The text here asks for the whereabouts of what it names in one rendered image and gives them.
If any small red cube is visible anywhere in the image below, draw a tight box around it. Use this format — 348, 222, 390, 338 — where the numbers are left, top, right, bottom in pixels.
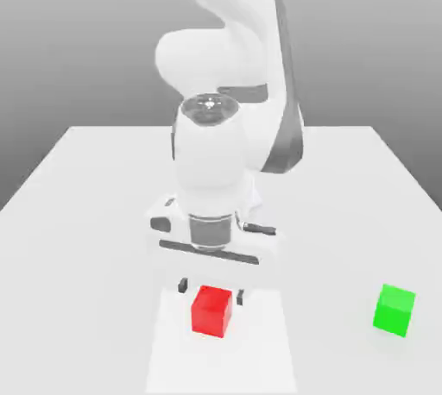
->
190, 285, 233, 340

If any small green cube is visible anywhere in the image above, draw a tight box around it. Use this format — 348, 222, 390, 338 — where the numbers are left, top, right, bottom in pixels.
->
372, 283, 417, 338

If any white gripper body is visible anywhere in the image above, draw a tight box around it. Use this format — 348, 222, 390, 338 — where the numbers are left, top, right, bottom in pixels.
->
146, 229, 281, 291

